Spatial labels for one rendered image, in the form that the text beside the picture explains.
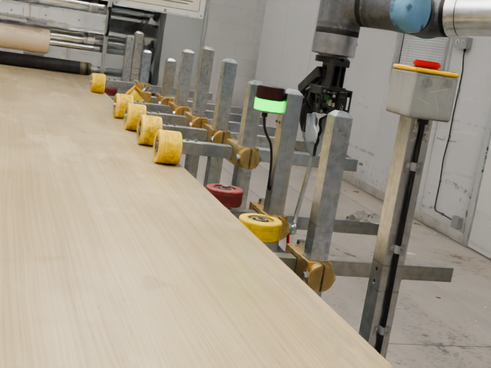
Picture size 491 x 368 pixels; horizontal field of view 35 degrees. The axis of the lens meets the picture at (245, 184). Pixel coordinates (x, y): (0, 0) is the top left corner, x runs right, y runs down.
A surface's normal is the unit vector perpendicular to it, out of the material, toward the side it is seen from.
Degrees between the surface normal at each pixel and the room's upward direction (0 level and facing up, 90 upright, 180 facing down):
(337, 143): 90
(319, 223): 90
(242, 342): 0
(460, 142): 90
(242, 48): 90
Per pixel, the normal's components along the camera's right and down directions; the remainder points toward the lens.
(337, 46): 0.06, 0.19
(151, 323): 0.15, -0.97
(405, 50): -0.95, -0.09
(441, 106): 0.29, 0.22
